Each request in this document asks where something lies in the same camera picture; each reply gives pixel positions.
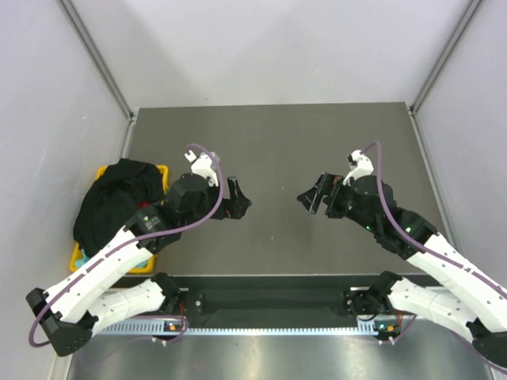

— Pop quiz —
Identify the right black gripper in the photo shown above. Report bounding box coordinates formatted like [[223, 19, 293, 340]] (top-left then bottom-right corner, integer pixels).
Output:
[[296, 173, 379, 234]]

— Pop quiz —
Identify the black t-shirt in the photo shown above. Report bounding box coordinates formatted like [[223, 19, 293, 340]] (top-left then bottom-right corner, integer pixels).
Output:
[[73, 158, 165, 258]]

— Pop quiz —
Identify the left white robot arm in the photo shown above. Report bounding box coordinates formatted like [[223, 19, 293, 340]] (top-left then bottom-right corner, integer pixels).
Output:
[[26, 173, 251, 357]]

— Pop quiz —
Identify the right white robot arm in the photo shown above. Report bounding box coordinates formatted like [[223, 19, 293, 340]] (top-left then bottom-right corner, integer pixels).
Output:
[[297, 173, 506, 371]]

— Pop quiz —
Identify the yellow plastic bin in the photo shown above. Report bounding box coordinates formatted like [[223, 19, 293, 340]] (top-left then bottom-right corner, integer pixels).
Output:
[[69, 164, 170, 275]]

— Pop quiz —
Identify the dark red t-shirt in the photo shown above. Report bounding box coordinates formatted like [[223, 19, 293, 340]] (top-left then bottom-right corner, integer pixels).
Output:
[[137, 200, 154, 209]]

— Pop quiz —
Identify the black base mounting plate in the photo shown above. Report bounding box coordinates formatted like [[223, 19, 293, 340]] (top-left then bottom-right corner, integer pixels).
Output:
[[161, 275, 381, 328]]

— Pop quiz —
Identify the teal t-shirt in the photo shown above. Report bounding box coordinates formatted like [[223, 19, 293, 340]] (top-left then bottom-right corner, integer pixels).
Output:
[[70, 245, 90, 272]]

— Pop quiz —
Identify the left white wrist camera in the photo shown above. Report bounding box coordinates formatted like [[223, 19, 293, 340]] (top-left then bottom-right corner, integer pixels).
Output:
[[184, 150, 220, 187]]

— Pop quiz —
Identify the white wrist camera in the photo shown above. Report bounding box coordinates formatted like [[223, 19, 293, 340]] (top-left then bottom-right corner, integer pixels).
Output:
[[343, 150, 374, 186], [184, 150, 220, 187]]

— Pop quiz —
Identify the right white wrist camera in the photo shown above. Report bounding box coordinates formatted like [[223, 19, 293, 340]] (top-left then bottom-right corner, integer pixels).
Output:
[[343, 150, 374, 186]]

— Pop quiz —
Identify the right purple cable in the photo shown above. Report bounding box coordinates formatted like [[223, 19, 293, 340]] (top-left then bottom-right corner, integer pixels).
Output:
[[358, 141, 507, 373]]

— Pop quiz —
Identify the slotted grey cable duct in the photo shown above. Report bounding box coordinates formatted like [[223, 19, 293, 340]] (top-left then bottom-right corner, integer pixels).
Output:
[[98, 318, 401, 336]]

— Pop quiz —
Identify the right aluminium frame post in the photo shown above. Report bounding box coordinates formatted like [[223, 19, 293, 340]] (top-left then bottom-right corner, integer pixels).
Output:
[[408, 0, 483, 116]]

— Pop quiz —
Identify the aluminium frame post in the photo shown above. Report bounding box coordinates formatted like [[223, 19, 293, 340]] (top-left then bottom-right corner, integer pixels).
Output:
[[57, 0, 134, 120], [408, 0, 483, 116]]

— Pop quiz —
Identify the left aluminium frame post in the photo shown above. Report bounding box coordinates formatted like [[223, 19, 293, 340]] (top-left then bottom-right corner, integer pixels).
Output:
[[57, 0, 134, 120]]

